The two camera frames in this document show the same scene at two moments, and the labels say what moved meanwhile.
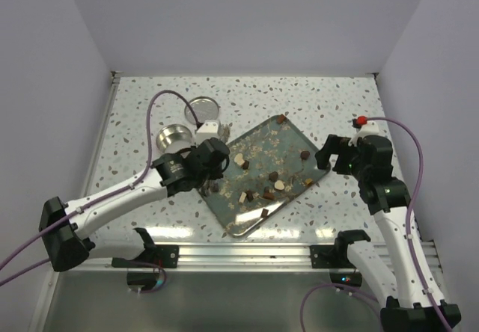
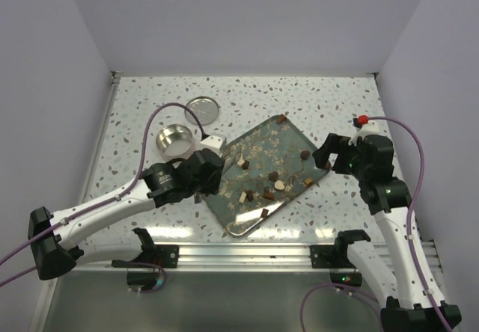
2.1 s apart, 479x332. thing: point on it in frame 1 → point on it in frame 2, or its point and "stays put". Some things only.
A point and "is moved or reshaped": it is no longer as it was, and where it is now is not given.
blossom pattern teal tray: x=269 y=169 stays put
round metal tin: x=173 y=137 stays put
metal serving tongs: x=212 y=185 is moved or reshaped
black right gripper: x=334 y=144 stays put
